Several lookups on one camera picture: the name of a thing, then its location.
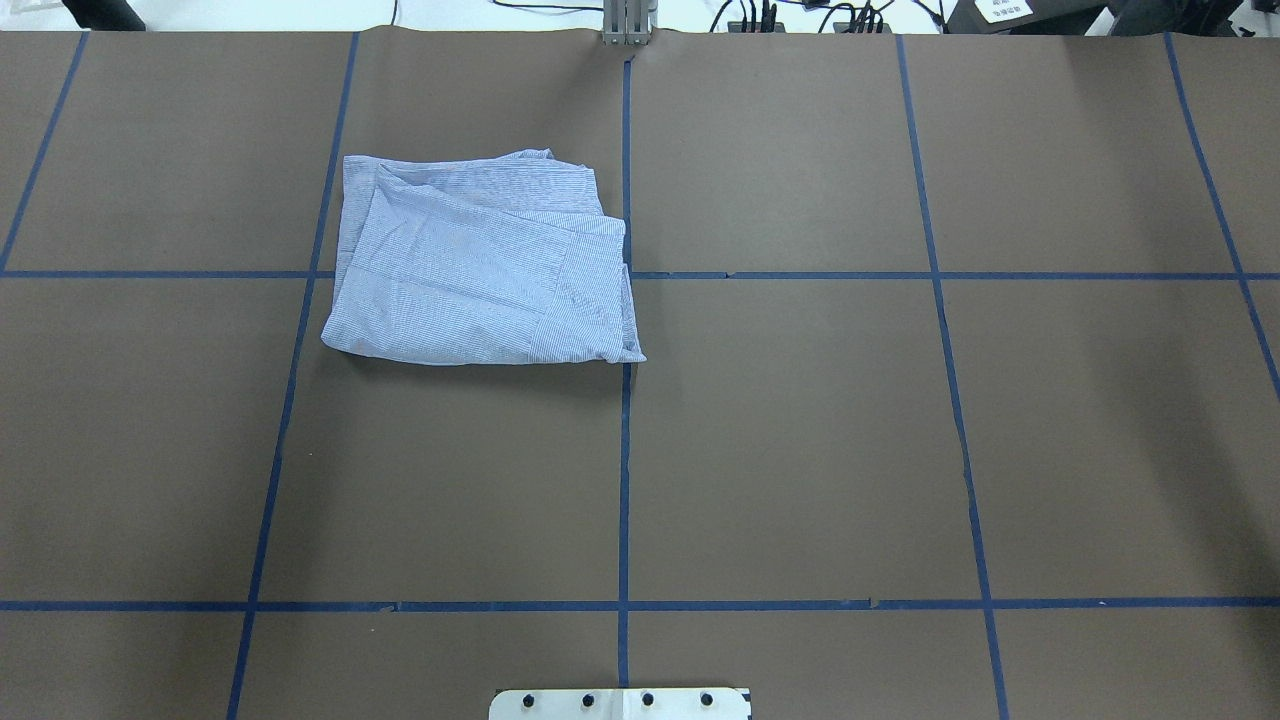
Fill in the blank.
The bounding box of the light blue striped shirt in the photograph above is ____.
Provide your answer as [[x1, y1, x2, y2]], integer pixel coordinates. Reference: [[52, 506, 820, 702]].
[[321, 149, 645, 366]]

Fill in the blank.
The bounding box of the aluminium frame post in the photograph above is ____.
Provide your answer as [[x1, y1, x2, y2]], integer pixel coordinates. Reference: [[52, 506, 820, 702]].
[[602, 0, 659, 46]]

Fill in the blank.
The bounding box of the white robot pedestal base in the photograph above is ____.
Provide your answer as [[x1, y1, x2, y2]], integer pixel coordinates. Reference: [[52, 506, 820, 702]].
[[488, 687, 753, 719]]

